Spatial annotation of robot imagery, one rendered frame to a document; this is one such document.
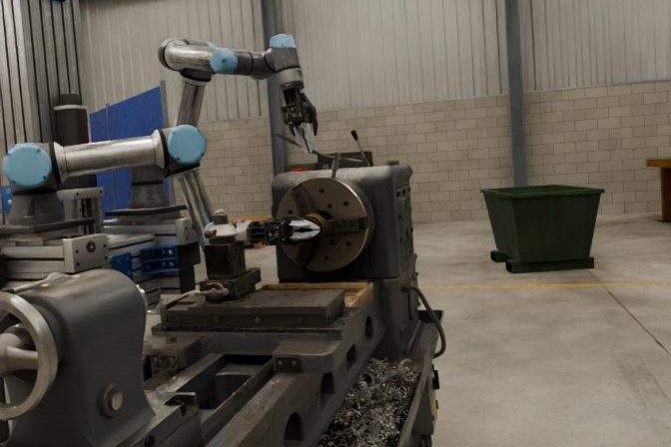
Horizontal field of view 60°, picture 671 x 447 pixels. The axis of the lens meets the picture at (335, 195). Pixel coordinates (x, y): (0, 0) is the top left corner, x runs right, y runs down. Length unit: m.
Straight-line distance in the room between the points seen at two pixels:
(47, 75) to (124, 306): 1.44
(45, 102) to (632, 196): 10.99
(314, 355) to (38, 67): 1.41
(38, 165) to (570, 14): 11.21
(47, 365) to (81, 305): 0.10
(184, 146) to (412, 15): 10.63
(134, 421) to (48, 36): 1.58
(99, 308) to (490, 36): 11.47
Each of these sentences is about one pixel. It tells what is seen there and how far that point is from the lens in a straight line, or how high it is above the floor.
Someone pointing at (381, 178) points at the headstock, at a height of 1.22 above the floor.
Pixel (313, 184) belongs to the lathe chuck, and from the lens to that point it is 1.89.
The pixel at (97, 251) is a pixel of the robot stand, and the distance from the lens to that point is 1.80.
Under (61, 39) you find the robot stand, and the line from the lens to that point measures 2.26.
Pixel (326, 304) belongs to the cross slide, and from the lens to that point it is 1.28.
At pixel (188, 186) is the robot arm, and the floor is 1.24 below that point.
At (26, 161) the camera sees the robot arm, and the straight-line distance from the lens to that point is 1.72.
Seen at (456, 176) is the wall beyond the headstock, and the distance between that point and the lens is 11.75.
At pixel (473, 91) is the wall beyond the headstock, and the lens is 11.84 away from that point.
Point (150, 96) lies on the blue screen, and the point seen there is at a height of 2.22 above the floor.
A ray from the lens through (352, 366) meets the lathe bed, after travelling 1.66.
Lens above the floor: 1.27
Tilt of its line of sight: 3 degrees down
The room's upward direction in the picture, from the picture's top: 4 degrees counter-clockwise
